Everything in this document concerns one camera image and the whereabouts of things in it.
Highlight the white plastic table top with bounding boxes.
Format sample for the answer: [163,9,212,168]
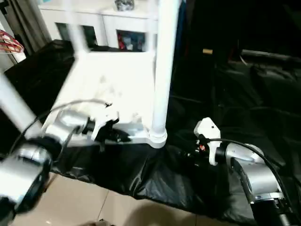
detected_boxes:
[41,50,168,149]

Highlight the white plastic table leg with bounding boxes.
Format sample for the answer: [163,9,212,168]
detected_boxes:
[145,0,158,57]
[63,0,91,59]
[150,0,183,142]
[0,72,43,139]

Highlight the black mat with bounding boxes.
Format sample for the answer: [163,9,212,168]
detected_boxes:
[0,39,301,219]

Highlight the white glass-door cabinet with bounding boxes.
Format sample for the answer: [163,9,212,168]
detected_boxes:
[39,0,160,52]

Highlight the long black bar device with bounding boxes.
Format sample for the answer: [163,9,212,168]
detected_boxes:
[241,49,301,63]

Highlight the white storage box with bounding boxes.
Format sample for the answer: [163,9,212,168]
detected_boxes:
[0,51,26,71]

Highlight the dark grey bundle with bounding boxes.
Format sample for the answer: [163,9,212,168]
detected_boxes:
[114,0,135,12]

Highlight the red clothes hangers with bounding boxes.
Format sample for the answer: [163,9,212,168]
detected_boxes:
[0,29,24,54]

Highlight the grey curtain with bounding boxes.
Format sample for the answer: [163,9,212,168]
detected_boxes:
[9,0,52,55]

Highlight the black left wrist camera cable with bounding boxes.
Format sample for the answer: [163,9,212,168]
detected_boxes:
[11,99,112,161]

